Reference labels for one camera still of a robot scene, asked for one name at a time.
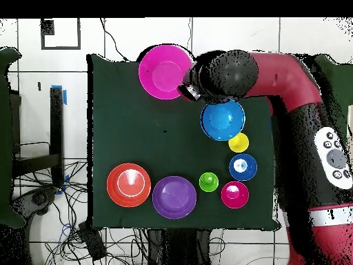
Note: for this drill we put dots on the green cup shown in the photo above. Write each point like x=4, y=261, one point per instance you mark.
x=208, y=182

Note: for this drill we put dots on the light blue bowl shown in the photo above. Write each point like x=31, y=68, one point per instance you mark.
x=222, y=120

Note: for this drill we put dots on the large orange bowl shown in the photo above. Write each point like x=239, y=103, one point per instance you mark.
x=128, y=185

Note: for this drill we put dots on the yellow cup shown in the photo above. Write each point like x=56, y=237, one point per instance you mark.
x=239, y=143

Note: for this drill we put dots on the large pink bowl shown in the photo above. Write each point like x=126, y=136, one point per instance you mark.
x=160, y=71

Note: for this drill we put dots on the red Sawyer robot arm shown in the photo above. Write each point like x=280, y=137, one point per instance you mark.
x=297, y=151

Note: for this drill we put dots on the purple bowl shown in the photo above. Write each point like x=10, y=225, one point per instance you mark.
x=174, y=197

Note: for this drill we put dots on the dark green tablecloth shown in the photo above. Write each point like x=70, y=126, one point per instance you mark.
x=138, y=110

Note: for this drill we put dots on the small dark blue bowl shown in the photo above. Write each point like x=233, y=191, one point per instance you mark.
x=234, y=174

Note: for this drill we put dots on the small crimson bowl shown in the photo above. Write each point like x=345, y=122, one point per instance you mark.
x=235, y=195

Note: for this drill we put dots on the blue tape strip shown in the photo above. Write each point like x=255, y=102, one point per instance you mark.
x=65, y=98

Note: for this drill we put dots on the black metal stand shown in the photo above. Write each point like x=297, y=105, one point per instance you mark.
x=56, y=124

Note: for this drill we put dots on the black floor power box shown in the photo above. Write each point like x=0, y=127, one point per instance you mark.
x=92, y=243

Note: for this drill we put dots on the black caster base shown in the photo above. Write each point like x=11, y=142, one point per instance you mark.
x=38, y=198

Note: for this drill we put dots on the green cloth covered table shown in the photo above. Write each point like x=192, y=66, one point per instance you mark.
x=342, y=82
x=8, y=138

